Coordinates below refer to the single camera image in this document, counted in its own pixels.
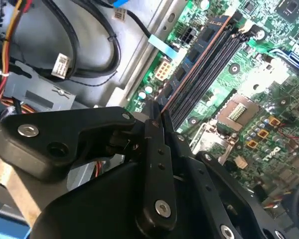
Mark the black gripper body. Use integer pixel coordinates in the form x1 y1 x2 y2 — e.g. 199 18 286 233
27 161 215 239

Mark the RAM stick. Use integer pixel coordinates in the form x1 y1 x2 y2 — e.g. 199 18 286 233
156 14 233 112

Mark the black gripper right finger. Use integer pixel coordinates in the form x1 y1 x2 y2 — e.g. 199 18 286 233
161 110 299 239

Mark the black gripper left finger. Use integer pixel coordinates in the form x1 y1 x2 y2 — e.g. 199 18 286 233
0 99 178 232

